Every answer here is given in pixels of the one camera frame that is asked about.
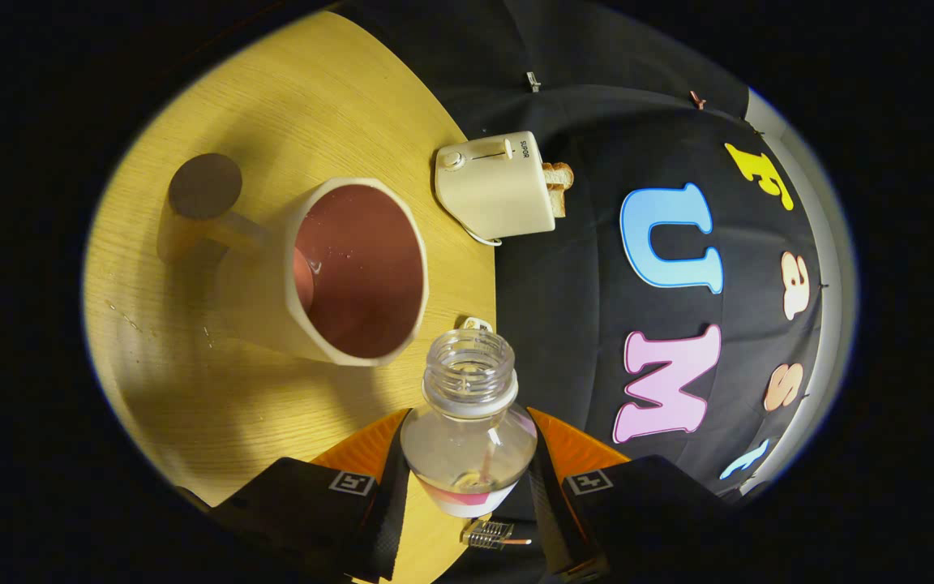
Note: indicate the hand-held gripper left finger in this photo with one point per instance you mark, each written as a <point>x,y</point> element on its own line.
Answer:
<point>390,527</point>

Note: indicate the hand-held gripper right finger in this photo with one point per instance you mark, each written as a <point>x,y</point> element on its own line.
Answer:
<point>552,519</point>

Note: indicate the clear plastic juice bottle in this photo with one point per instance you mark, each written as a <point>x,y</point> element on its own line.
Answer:
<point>467,454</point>

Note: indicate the black backdrop cloth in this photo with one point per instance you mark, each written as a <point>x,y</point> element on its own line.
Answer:
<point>564,324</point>

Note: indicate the wooden table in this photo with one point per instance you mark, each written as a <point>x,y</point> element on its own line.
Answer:
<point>191,389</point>

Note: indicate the toast slice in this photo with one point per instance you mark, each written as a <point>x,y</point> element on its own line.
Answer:
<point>558,203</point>
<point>558,174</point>

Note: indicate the white toaster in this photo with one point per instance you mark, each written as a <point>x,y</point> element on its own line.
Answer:
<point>491,191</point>

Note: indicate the silver metal clip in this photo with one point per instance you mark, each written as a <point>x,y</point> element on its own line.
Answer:
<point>533,81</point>

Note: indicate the red clip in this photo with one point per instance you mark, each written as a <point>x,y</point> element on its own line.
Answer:
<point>697,100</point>

